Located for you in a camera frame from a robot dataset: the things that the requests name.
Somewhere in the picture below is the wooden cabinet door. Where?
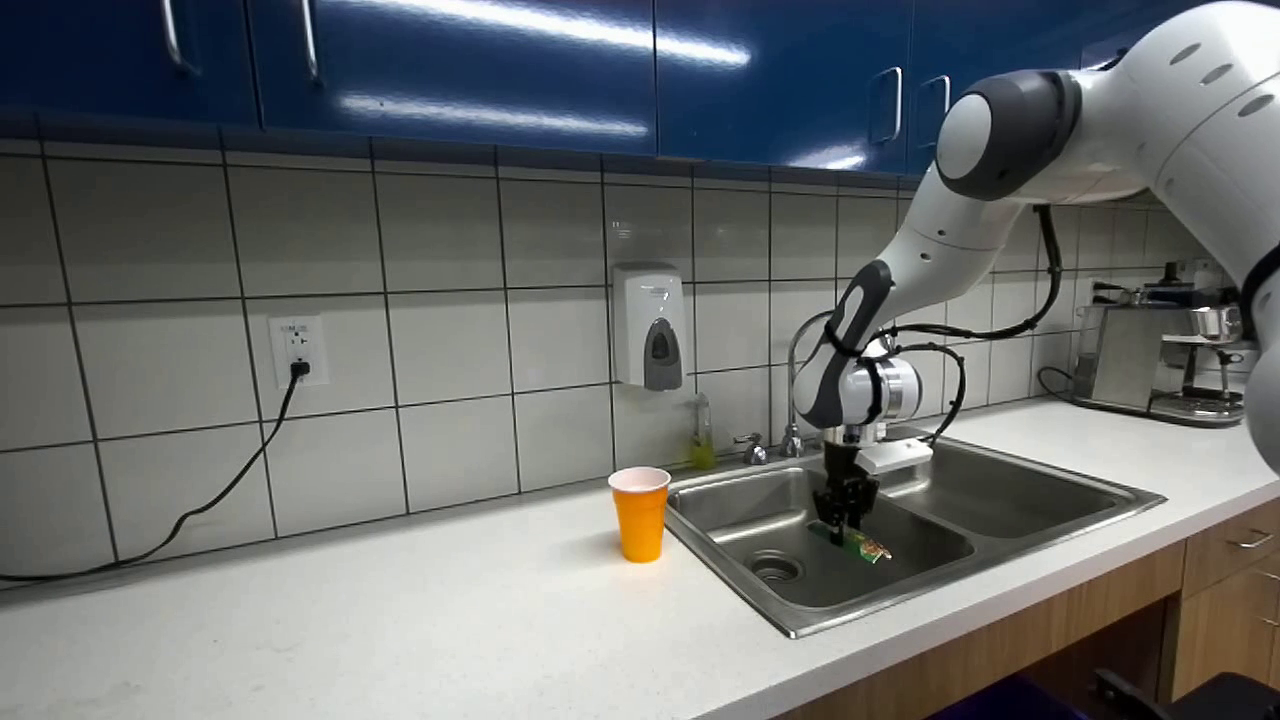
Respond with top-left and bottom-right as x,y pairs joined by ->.
1168,565 -> 1280,701

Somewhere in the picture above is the wooden cabinet front panel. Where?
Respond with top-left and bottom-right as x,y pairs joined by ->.
777,542 -> 1192,720

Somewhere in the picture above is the stainless steel double sink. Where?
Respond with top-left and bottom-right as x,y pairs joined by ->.
658,431 -> 1168,641

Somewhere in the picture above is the blue cabinet door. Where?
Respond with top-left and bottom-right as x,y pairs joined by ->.
653,0 -> 922,177
0,0 -> 258,136
1082,0 -> 1197,65
246,0 -> 658,164
913,0 -> 1095,184

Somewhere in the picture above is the black power cord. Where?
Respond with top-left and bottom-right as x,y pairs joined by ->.
0,357 -> 315,588

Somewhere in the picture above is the silver cabinet handle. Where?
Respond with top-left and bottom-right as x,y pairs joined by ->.
155,0 -> 191,75
868,65 -> 906,147
919,71 -> 955,136
296,0 -> 329,85

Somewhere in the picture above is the steel espresso machine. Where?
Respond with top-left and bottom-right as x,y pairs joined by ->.
1081,258 -> 1262,431

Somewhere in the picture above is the white wall soap dispenser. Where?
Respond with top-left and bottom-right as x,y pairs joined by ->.
611,265 -> 691,398

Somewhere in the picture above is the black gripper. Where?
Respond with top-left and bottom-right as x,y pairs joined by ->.
811,438 -> 881,546

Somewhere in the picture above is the chrome gooseneck faucet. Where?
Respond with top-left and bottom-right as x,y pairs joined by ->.
780,313 -> 837,460

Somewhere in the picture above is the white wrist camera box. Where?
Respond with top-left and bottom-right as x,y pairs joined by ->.
854,438 -> 934,481

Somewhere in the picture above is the orange paper cup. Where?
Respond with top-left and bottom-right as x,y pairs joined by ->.
603,465 -> 674,567

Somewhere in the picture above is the wooden drawer front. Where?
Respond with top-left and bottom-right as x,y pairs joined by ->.
1178,495 -> 1280,598

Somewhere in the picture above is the white wall outlet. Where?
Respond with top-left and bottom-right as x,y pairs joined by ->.
267,313 -> 331,393

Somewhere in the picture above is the sink drain strainer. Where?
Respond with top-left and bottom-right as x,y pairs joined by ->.
742,550 -> 809,594

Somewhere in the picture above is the black chair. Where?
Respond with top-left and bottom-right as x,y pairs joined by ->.
1089,664 -> 1280,720

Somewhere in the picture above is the dark blue seat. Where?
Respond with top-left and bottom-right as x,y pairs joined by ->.
932,674 -> 1071,720

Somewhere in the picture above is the green dish soap bottle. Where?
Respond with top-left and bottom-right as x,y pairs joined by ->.
674,398 -> 723,476

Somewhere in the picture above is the green granola bar packet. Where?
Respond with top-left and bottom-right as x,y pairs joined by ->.
837,526 -> 898,567

